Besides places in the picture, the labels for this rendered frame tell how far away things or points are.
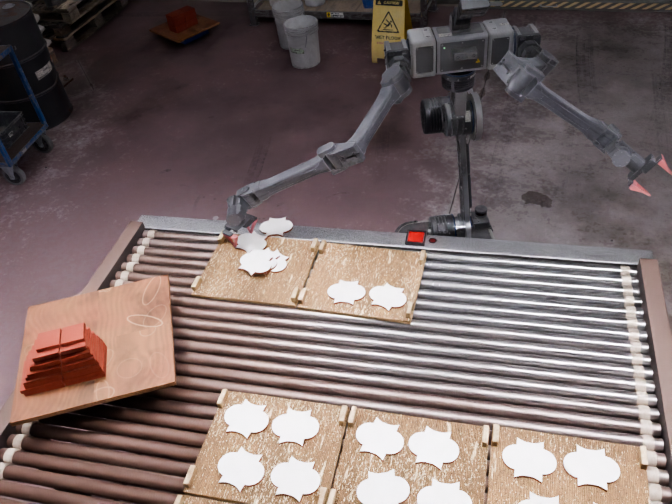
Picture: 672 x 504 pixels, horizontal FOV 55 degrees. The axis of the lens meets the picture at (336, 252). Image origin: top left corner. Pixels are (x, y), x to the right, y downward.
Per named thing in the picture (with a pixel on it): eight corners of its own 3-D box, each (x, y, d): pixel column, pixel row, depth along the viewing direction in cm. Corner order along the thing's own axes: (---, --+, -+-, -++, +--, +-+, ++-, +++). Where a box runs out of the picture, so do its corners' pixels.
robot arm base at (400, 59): (409, 76, 256) (408, 47, 248) (412, 86, 250) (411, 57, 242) (387, 79, 256) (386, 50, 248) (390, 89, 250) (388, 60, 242)
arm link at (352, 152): (362, 171, 227) (348, 151, 221) (334, 172, 236) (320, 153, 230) (416, 84, 245) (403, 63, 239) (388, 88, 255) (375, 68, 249)
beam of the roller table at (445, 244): (145, 224, 291) (141, 214, 287) (648, 261, 243) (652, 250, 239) (137, 237, 285) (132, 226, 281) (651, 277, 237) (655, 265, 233)
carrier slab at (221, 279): (225, 235, 269) (224, 232, 268) (320, 244, 259) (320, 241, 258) (192, 296, 245) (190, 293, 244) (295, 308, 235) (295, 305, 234)
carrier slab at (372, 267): (324, 245, 259) (323, 242, 258) (427, 255, 248) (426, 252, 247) (297, 309, 234) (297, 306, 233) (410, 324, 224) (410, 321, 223)
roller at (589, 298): (133, 259, 271) (129, 250, 268) (638, 303, 227) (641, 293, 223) (128, 267, 268) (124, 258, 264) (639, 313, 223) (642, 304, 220)
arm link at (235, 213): (261, 199, 251) (248, 183, 246) (261, 217, 243) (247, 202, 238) (236, 212, 255) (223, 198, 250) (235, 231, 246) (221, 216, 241)
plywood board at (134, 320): (30, 310, 233) (28, 306, 232) (169, 277, 239) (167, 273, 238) (11, 426, 197) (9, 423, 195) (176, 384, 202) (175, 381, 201)
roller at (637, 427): (73, 353, 236) (67, 344, 233) (656, 427, 191) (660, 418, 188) (66, 364, 232) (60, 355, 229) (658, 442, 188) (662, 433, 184)
